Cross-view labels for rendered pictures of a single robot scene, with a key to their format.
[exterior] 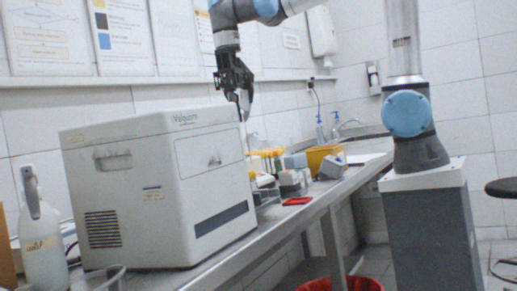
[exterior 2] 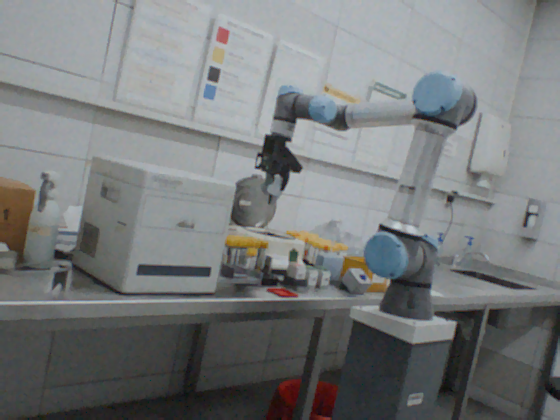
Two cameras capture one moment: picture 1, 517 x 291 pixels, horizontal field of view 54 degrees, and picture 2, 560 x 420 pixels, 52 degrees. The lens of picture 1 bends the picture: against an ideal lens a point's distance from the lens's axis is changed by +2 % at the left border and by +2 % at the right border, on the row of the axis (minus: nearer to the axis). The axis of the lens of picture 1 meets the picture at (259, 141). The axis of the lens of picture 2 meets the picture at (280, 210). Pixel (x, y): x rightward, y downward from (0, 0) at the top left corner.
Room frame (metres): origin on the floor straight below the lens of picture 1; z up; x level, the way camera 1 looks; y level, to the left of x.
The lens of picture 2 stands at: (-0.23, -0.55, 1.23)
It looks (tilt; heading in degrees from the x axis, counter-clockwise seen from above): 4 degrees down; 18
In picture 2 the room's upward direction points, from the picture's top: 12 degrees clockwise
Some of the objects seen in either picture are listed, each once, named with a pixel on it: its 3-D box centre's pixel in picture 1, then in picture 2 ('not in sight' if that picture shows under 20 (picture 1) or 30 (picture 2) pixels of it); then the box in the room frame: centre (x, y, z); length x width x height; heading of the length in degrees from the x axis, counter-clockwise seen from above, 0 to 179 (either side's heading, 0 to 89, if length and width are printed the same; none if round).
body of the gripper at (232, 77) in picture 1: (230, 69); (275, 155); (1.42, 0.05, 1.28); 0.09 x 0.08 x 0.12; 154
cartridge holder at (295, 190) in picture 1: (290, 189); (294, 282); (1.52, -0.07, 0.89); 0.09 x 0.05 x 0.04; 61
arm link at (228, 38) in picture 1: (228, 40); (283, 129); (1.43, 0.04, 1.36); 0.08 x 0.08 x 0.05
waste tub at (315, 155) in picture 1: (325, 160); (364, 273); (1.87, -0.23, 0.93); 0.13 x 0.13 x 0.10; 62
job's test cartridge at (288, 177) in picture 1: (288, 180); (295, 273); (1.52, -0.07, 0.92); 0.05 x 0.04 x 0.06; 61
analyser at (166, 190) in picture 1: (167, 180); (158, 225); (1.10, 0.22, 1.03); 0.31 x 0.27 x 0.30; 153
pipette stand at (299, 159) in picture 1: (296, 168); (327, 268); (1.76, -0.11, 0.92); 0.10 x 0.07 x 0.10; 148
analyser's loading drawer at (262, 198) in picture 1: (251, 203); (227, 274); (1.23, 0.05, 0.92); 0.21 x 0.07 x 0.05; 153
